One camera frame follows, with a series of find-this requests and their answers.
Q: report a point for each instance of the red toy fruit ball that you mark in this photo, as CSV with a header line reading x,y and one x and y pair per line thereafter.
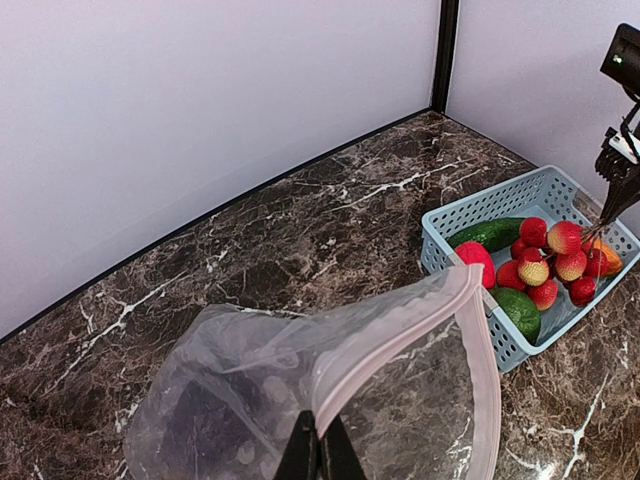
x,y
474,253

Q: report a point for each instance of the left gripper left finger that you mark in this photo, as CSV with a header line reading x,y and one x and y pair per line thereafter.
x,y
300,459

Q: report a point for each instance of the green toy avocado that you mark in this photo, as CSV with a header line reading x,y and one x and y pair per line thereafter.
x,y
521,310

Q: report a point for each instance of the clear zip top bag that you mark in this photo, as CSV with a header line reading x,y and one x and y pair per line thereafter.
x,y
411,373

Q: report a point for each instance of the red lychee bunch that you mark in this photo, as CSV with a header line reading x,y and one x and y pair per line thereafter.
x,y
543,260

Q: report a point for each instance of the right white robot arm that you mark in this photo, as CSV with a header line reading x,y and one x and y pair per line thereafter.
x,y
621,64

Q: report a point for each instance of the light blue plastic basket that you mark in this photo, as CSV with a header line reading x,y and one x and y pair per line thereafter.
x,y
547,193

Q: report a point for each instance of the right black frame post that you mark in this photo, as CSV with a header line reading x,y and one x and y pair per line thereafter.
x,y
445,52

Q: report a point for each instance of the green toy cucumber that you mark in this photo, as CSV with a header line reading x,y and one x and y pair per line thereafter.
x,y
493,235

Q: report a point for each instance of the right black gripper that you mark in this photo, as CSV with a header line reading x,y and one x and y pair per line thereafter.
x,y
618,163

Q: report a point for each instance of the orange red toy mango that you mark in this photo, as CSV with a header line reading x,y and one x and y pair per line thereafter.
x,y
614,262

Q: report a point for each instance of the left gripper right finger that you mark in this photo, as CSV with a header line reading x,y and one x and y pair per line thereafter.
x,y
338,458

